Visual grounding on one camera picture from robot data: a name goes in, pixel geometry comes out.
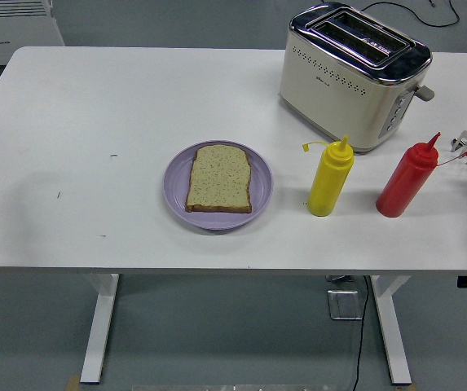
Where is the purple round plate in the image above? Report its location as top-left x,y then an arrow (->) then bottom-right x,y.
162,140 -> 275,232

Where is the white table leg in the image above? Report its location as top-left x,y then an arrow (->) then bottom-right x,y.
370,275 -> 412,386
79,273 -> 121,384

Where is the white floor appliance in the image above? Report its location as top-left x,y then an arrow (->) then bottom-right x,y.
0,0 -> 66,78

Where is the yellow squeeze bottle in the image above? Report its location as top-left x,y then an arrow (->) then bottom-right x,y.
301,134 -> 355,217

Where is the thin black power cord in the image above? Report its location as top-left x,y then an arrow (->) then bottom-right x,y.
359,0 -> 460,28

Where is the red squeeze bottle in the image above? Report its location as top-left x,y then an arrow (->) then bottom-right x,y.
375,132 -> 467,218

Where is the black floor cable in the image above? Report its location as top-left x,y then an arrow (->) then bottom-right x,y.
350,275 -> 371,391

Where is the speckled bread slice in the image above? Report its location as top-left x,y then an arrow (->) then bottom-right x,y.
184,144 -> 253,214

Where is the cream and chrome toaster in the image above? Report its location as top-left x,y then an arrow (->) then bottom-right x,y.
278,2 -> 436,155

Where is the silver floor socket plate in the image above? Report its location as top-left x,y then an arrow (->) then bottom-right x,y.
326,288 -> 364,322

